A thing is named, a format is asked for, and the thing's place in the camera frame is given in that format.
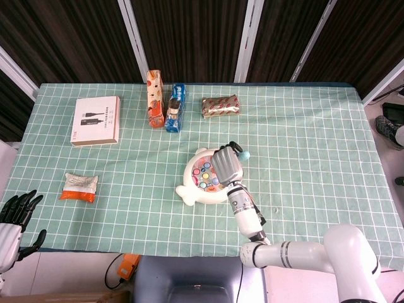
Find white partition frame post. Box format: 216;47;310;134
117;0;150;83
0;46;39;102
289;0;338;83
362;59;404;107
234;0;264;83

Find grey robot torso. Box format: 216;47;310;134
132;255;268;303

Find black cable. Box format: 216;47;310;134
104;253;126;290

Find green checked tablecloth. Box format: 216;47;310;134
0;82;404;271

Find white seal-shaped toy game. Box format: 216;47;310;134
175;147;244;206

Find white box with cable print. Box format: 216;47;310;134
69;95;121;148

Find brown patterned snack bag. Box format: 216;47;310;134
201;93;241;119

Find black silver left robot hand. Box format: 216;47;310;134
0;189;47;274

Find orange device on floor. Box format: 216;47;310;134
116;253;141;282

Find orange and white snack pouch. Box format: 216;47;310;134
59;172;99;205

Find black box on floor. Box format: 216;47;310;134
382;102;404;124

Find grey patterned sneaker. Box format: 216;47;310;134
374;115;402;148

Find orange snack carton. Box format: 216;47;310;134
146;69;165;129

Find blue cookie box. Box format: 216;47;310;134
164;83;187;133

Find orange-tipped silver right robot hand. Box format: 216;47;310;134
210;141;244;190

